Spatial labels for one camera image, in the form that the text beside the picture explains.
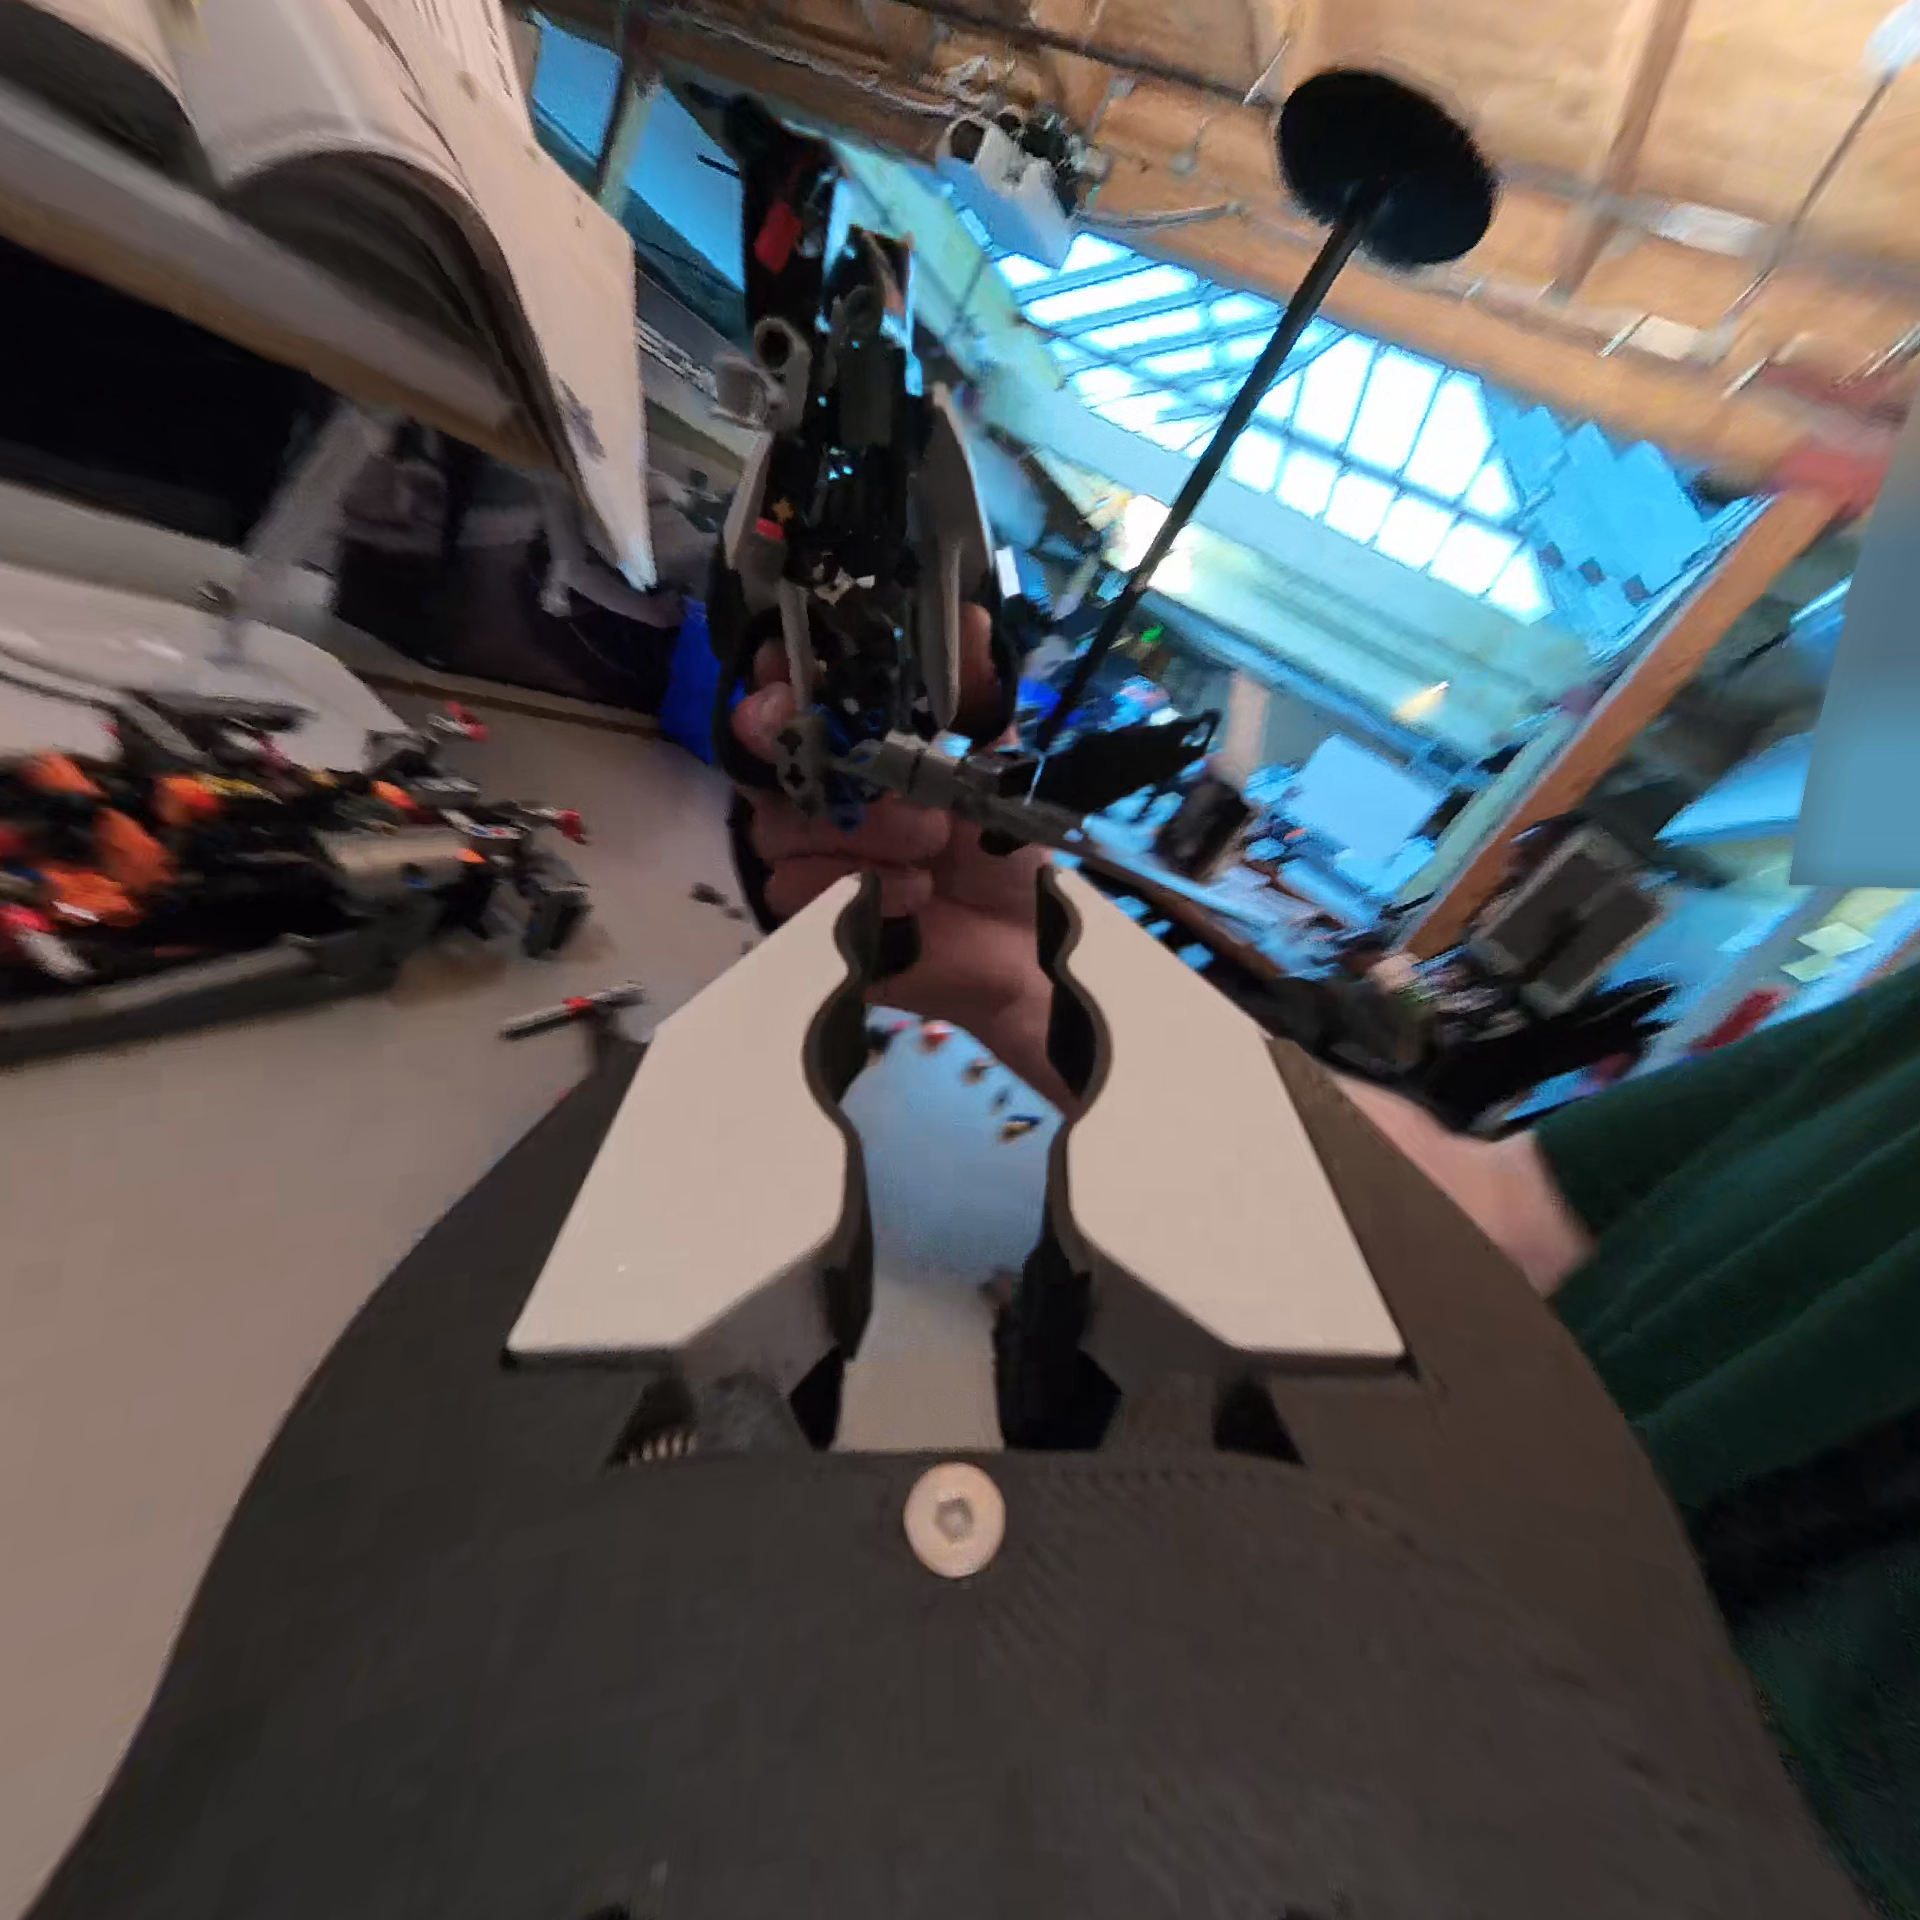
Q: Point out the black pendant lamp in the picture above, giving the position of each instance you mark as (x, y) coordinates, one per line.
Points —
(1388, 166)

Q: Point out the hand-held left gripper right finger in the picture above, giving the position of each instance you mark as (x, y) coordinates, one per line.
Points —
(1230, 1201)

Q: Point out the grey axle with red bush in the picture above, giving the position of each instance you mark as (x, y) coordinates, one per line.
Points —
(580, 1009)

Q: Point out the person's right forearm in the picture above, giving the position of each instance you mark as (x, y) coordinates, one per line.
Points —
(1485, 1185)

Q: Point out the grey black lego door assembly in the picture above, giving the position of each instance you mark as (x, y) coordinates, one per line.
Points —
(841, 495)

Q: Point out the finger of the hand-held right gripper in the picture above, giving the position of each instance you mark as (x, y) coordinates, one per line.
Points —
(956, 569)
(758, 518)

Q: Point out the lego car chassis model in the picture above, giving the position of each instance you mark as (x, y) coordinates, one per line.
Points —
(225, 855)

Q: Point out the person's right hand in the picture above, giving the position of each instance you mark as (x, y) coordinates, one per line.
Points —
(946, 915)

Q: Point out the blue storage bin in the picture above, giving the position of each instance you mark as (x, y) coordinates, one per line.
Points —
(693, 690)

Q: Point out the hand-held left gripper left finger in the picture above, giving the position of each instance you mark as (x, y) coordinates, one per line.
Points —
(691, 1185)

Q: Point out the open instruction booklet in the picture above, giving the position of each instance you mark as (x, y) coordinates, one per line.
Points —
(452, 148)

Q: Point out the white book stand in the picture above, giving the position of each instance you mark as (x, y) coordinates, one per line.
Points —
(181, 638)

